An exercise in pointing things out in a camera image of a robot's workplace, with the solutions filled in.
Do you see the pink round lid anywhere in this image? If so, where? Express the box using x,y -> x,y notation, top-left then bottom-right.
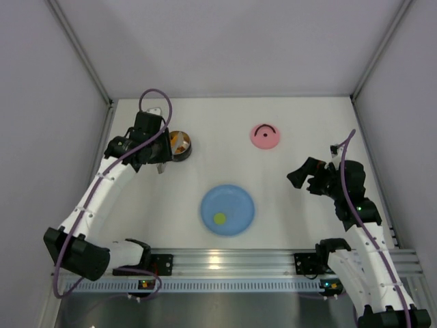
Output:
249,124 -> 281,150

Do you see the green sandwich cookie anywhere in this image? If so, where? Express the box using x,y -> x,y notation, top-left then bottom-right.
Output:
213,213 -> 227,226

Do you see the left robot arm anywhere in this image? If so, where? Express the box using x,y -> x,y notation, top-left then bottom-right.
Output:
43,107 -> 173,281

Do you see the blue plate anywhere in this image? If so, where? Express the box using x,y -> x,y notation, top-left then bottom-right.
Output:
199,184 -> 255,237

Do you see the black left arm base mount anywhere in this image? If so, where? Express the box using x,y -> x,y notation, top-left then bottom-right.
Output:
112,254 -> 173,277

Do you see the aluminium frame rail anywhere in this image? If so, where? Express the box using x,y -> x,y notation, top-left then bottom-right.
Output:
51,248 -> 424,278

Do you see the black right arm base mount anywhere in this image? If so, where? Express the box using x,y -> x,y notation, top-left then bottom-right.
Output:
294,252 -> 329,279

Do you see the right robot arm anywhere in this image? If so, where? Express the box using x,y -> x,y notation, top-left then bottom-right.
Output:
287,157 -> 432,327

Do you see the white slotted cable duct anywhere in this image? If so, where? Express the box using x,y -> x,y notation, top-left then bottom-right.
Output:
74,277 -> 326,293

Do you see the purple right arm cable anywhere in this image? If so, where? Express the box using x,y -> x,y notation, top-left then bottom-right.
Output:
333,128 -> 412,328

